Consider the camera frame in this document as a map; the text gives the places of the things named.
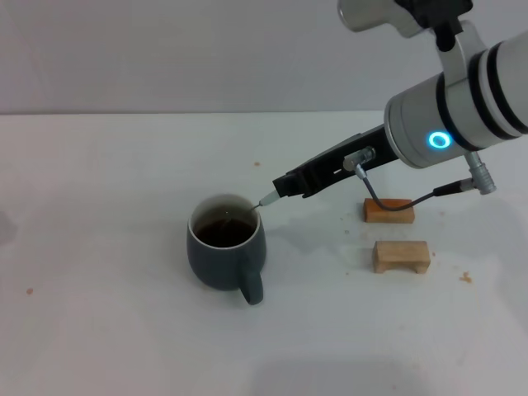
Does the orange-topped wooden block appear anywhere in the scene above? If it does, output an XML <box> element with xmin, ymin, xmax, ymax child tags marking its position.
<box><xmin>363</xmin><ymin>197</ymin><xmax>415</xmax><ymax>224</ymax></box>

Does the dark grey ceramic mug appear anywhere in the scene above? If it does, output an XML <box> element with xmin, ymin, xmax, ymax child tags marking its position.
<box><xmin>186</xmin><ymin>193</ymin><xmax>268</xmax><ymax>307</ymax></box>

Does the grey cable with metal plugs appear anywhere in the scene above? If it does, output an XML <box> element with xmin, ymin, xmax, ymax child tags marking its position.
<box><xmin>343</xmin><ymin>145</ymin><xmax>498</xmax><ymax>213</ymax></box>

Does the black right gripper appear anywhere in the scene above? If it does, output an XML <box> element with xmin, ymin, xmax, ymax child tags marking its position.
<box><xmin>271</xmin><ymin>124</ymin><xmax>398</xmax><ymax>200</ymax></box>

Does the light notched wooden block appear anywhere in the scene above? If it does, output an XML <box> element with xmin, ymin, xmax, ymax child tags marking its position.
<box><xmin>372</xmin><ymin>240</ymin><xmax>432</xmax><ymax>275</ymax></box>

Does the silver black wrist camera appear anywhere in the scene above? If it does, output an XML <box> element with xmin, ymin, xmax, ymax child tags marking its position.
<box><xmin>337</xmin><ymin>0</ymin><xmax>475</xmax><ymax>39</ymax></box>

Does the light blue handled metal spoon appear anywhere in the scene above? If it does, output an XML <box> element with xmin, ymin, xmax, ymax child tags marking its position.
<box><xmin>247</xmin><ymin>190</ymin><xmax>282</xmax><ymax>215</ymax></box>

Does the silver camera mount bracket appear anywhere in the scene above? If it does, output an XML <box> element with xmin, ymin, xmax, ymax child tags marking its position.
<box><xmin>435</xmin><ymin>19</ymin><xmax>488</xmax><ymax>90</ymax></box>

